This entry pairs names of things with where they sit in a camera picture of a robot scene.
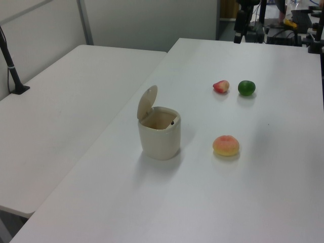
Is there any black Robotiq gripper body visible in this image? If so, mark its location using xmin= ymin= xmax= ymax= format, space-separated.
xmin=234 ymin=0 xmax=259 ymax=33

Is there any beige garbage bin with lid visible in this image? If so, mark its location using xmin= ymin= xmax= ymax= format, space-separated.
xmin=137 ymin=85 xmax=182 ymax=160

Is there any black upright pole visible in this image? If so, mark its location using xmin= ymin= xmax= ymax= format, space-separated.
xmin=259 ymin=0 xmax=268 ymax=44

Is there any black equipment box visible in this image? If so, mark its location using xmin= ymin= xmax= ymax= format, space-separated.
xmin=265 ymin=25 xmax=303 ymax=47

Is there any yellow tool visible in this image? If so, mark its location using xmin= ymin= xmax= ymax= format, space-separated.
xmin=283 ymin=18 xmax=298 ymax=29

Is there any green toy lime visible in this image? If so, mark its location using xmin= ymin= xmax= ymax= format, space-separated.
xmin=237 ymin=80 xmax=256 ymax=97

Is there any red toy strawberry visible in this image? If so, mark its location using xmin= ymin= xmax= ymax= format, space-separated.
xmin=212 ymin=80 xmax=230 ymax=94

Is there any orange pink toy peach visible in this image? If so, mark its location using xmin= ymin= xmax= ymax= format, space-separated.
xmin=212 ymin=135 xmax=240 ymax=156

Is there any white side table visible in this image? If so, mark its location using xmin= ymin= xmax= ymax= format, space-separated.
xmin=0 ymin=45 xmax=168 ymax=218

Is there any black pole stand with base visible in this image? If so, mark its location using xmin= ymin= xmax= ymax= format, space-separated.
xmin=0 ymin=25 xmax=30 ymax=95

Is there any black camera tripod clamp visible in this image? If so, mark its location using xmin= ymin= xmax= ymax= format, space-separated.
xmin=307 ymin=22 xmax=324 ymax=54

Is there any grey partition post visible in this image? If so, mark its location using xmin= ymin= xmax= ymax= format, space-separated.
xmin=77 ymin=0 xmax=95 ymax=46

